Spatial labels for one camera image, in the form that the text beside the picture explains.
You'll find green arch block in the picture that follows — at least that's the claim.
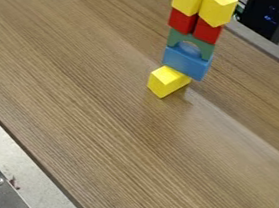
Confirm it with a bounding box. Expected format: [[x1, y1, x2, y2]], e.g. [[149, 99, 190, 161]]
[[163, 27, 218, 63]]

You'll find red block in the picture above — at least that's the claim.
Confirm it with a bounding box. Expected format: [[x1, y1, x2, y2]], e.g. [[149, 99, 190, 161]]
[[189, 15, 226, 47], [165, 7, 201, 38]]

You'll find black computer tower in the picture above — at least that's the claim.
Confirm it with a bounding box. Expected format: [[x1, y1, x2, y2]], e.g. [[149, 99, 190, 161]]
[[229, 0, 279, 46]]

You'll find blue block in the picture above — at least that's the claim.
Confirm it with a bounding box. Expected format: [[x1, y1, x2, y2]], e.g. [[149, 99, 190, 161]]
[[158, 39, 216, 84]]

